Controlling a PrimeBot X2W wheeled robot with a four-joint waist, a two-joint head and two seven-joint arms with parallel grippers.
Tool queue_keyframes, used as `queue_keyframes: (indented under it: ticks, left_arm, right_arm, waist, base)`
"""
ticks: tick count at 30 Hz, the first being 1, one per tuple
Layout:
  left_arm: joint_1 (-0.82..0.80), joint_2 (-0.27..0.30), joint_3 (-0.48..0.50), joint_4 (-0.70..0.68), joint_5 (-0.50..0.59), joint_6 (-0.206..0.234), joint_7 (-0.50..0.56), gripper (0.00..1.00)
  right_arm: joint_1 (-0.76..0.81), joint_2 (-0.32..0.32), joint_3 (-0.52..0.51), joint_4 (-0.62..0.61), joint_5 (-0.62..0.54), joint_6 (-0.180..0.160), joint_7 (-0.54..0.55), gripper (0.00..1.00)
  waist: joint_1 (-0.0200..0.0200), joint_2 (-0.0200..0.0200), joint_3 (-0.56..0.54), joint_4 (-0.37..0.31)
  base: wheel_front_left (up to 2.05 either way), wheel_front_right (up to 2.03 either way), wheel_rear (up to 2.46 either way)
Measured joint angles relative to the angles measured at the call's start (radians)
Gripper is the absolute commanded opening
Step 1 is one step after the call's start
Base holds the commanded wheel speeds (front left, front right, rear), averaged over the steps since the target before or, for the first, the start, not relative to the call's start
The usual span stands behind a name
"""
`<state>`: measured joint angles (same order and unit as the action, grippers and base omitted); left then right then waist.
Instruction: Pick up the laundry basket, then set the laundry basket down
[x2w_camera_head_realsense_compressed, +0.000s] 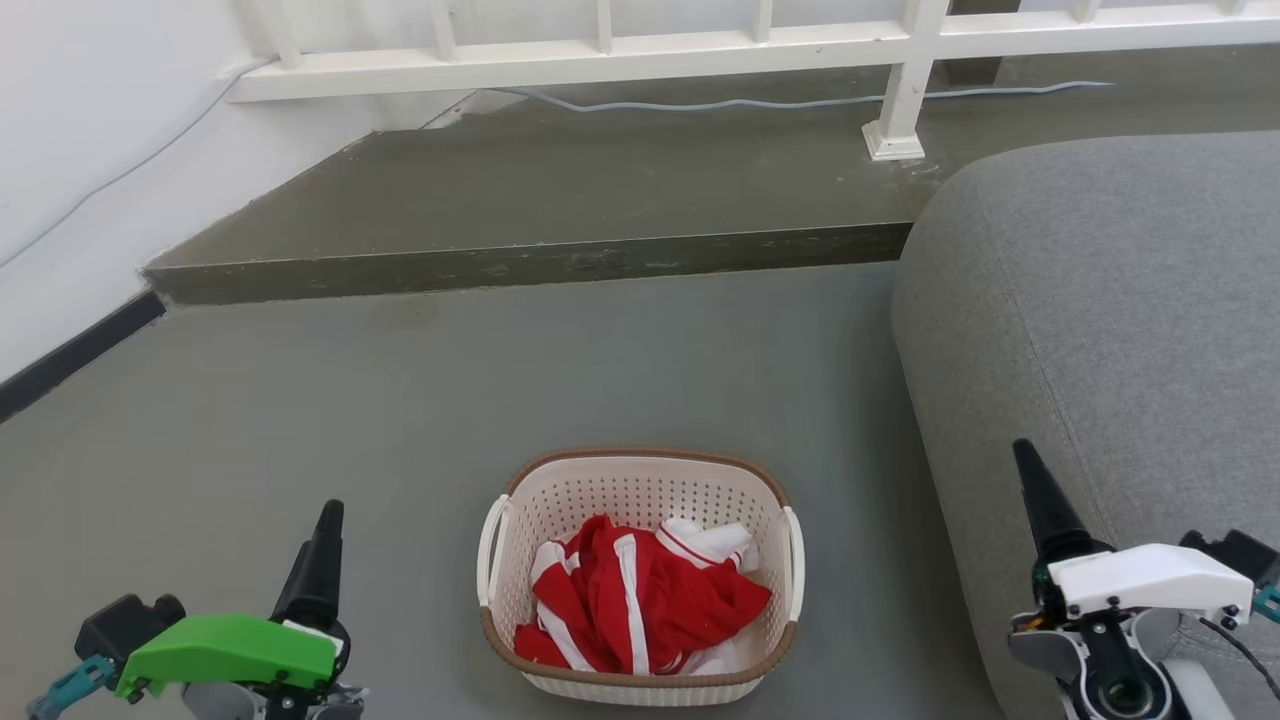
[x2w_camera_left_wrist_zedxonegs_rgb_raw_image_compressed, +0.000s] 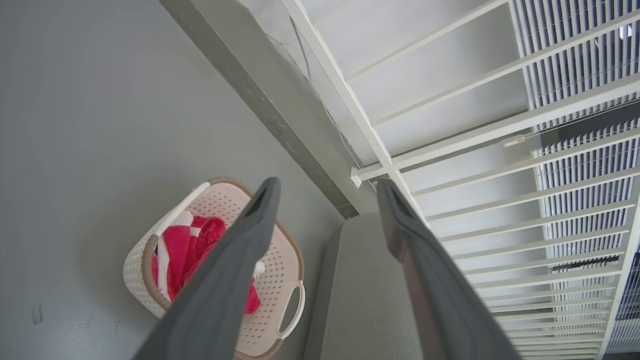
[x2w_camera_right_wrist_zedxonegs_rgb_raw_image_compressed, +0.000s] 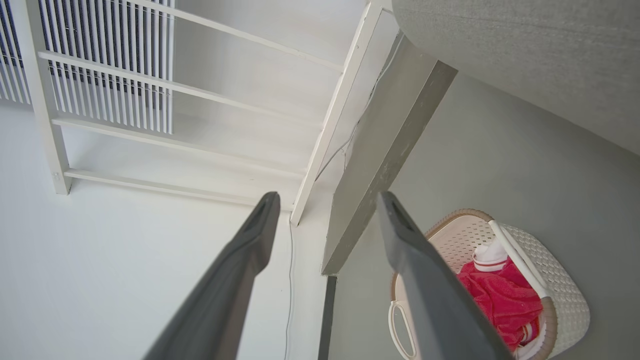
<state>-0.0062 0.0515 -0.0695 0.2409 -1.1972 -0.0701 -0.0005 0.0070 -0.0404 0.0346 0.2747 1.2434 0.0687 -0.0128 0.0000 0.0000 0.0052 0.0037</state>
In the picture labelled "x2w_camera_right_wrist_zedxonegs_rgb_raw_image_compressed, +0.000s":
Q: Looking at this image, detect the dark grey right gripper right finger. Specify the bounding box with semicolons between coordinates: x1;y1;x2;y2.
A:
376;191;516;360

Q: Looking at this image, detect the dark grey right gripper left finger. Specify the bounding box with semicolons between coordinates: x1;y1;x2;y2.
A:
144;192;282;360

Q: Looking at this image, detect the cream perforated plastic laundry basket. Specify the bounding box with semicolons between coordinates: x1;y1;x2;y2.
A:
388;208;591;360

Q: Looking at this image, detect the red garment with white stripes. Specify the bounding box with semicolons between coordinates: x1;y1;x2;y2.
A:
456;240;546;353

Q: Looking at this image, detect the black baseboard strip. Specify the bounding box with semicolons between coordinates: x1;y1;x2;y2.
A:
318;275;338;360

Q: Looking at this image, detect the white metal railing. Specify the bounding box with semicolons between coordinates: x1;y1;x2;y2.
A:
10;0;396;227

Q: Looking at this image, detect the grey fabric sofa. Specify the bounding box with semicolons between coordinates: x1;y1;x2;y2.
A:
391;0;640;156

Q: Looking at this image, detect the white slatted vent grille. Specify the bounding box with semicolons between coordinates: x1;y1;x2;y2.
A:
0;0;176;135

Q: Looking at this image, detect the thin pale cable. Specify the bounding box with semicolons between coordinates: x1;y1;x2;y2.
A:
284;30;406;360

